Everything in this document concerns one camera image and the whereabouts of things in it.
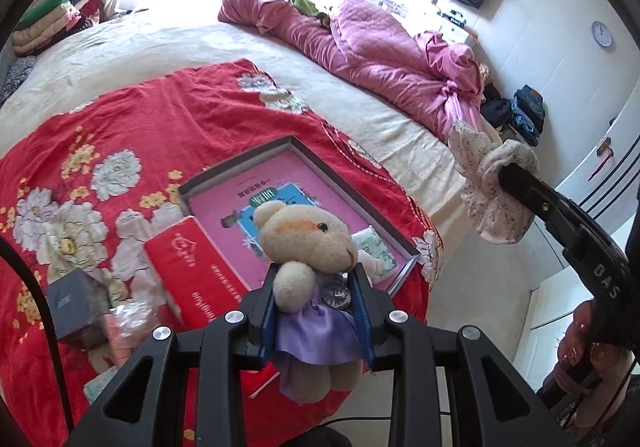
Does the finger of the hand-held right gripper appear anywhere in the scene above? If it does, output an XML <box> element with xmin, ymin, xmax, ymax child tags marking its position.
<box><xmin>499</xmin><ymin>163</ymin><xmax>577</xmax><ymax>229</ymax></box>

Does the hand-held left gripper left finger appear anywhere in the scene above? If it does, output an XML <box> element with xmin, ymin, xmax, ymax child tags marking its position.
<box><xmin>65</xmin><ymin>262</ymin><xmax>281</xmax><ymax>447</ymax></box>

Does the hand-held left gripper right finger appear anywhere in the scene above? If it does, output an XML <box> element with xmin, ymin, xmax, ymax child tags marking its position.
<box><xmin>347</xmin><ymin>264</ymin><xmax>576</xmax><ymax>447</ymax></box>

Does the white floral scrunchie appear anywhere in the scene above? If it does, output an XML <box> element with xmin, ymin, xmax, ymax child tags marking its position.
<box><xmin>446</xmin><ymin>121</ymin><xmax>541</xmax><ymax>245</ymax></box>

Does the green tissue packet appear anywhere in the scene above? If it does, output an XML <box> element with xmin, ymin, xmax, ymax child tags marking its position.
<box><xmin>350</xmin><ymin>226</ymin><xmax>400</xmax><ymax>284</ymax></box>

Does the teddy bear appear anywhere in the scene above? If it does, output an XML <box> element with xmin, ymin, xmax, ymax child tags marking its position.
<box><xmin>252</xmin><ymin>201</ymin><xmax>373</xmax><ymax>403</ymax></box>

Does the shallow grey box pink base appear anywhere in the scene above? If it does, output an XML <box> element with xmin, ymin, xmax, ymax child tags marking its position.
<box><xmin>177</xmin><ymin>134</ymin><xmax>421</xmax><ymax>300</ymax></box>

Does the salmon pink cloth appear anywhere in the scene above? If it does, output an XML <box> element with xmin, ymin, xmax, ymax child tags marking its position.
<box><xmin>100</xmin><ymin>299</ymin><xmax>168</xmax><ymax>370</ymax></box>

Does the mint green cloth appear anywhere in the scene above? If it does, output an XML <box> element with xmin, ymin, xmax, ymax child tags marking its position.
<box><xmin>82</xmin><ymin>366</ymin><xmax>121</xmax><ymax>404</ymax></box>

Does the person's right forearm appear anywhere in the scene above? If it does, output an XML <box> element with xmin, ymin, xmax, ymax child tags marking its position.
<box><xmin>537</xmin><ymin>362</ymin><xmax>640</xmax><ymax>445</ymax></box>

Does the person's right hand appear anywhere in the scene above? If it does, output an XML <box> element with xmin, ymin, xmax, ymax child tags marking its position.
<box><xmin>552</xmin><ymin>299</ymin><xmax>636</xmax><ymax>378</ymax></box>

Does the red tissue pack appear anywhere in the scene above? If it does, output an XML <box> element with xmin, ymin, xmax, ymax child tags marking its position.
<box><xmin>144</xmin><ymin>216</ymin><xmax>266</xmax><ymax>328</ymax></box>

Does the pile of folded jeans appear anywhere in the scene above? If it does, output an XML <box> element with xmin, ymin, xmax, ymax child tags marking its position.
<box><xmin>481</xmin><ymin>84</ymin><xmax>547</xmax><ymax>148</ymax></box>

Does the white cabinet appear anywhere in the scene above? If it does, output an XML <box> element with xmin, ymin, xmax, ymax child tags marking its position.
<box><xmin>515</xmin><ymin>107</ymin><xmax>640</xmax><ymax>378</ymax></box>

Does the white cluttered sideboard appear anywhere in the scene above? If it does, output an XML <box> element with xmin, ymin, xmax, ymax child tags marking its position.
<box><xmin>277</xmin><ymin>0</ymin><xmax>481</xmax><ymax>50</ymax></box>

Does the small black box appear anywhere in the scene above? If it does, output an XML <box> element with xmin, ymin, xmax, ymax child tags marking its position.
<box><xmin>46</xmin><ymin>268</ymin><xmax>112</xmax><ymax>348</ymax></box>

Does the pink quilt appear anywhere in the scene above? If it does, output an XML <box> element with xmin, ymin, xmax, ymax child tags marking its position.
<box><xmin>218</xmin><ymin>0</ymin><xmax>488</xmax><ymax>142</ymax></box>

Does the red floral blanket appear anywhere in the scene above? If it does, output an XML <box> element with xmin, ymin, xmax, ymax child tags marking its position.
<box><xmin>0</xmin><ymin>58</ymin><xmax>443</xmax><ymax>447</ymax></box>

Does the bed with beige sheet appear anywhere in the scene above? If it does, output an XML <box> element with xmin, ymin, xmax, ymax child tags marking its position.
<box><xmin>0</xmin><ymin>9</ymin><xmax>501</xmax><ymax>278</ymax></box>

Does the dark patterned pillow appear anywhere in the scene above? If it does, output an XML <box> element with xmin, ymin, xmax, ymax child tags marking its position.
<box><xmin>0</xmin><ymin>56</ymin><xmax>37</xmax><ymax>100</ymax></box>

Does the stack of folded clothes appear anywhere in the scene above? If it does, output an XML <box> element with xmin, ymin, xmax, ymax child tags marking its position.
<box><xmin>11</xmin><ymin>0</ymin><xmax>106</xmax><ymax>58</ymax></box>

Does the round wall clock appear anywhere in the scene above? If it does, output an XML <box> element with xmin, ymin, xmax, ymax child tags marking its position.
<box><xmin>591</xmin><ymin>21</ymin><xmax>614</xmax><ymax>48</ymax></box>

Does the black cable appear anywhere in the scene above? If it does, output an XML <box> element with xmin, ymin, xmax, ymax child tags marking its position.
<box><xmin>0</xmin><ymin>234</ymin><xmax>68</xmax><ymax>428</ymax></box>

